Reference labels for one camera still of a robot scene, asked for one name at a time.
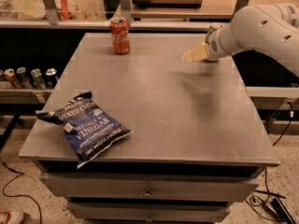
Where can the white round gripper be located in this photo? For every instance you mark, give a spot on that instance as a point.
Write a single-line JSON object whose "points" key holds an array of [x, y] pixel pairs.
{"points": [[213, 45]]}

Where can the orange can on shelf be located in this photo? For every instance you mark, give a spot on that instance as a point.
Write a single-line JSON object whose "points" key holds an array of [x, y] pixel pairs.
{"points": [[12, 78]]}

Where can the green can on shelf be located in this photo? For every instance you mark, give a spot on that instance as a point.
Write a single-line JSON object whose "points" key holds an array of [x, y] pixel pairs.
{"points": [[38, 78]]}

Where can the upper grey drawer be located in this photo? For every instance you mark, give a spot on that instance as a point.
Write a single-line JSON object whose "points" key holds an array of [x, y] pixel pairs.
{"points": [[203, 189]]}

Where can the white orange shoe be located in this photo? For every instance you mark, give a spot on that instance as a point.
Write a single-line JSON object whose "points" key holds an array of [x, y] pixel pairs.
{"points": [[12, 217]]}

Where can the red coca-cola can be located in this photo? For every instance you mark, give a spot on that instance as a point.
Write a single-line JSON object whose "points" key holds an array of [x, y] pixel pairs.
{"points": [[119, 29]]}

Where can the orange white plastic bag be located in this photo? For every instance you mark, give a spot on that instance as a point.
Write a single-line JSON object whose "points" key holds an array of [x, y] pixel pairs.
{"points": [[69, 10]]}

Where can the blue can on shelf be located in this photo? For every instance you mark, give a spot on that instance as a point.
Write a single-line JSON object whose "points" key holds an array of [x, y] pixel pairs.
{"points": [[25, 79]]}

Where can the green white 7up can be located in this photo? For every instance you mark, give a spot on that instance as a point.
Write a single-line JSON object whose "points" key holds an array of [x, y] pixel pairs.
{"points": [[212, 29]]}

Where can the lower grey drawer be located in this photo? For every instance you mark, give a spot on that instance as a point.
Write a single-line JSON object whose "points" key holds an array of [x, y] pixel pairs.
{"points": [[148, 212]]}

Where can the blue potato chip bag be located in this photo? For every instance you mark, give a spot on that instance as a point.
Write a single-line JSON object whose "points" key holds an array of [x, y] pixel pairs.
{"points": [[89, 130]]}

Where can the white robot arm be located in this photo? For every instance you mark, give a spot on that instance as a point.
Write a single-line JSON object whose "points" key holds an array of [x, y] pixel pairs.
{"points": [[272, 30]]}

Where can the black power strip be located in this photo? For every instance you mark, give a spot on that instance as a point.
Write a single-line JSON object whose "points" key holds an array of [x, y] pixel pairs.
{"points": [[278, 211]]}

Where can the dark can on shelf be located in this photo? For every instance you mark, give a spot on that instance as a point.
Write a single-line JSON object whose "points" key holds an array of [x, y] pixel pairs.
{"points": [[52, 77]]}

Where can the grey drawer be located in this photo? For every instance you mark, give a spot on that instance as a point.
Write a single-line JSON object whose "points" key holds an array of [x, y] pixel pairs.
{"points": [[203, 189], [148, 212]]}

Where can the grey drawer cabinet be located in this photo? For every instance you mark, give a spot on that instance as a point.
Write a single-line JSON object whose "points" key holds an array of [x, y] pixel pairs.
{"points": [[187, 119]]}

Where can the low grey shelf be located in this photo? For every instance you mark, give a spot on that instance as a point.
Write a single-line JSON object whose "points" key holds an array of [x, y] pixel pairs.
{"points": [[9, 95]]}

